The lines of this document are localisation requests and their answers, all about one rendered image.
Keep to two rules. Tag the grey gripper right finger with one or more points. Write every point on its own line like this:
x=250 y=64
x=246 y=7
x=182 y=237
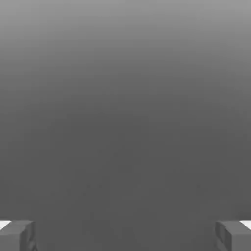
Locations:
x=235 y=237

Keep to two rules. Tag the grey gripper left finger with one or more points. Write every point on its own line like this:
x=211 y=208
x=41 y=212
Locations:
x=15 y=236

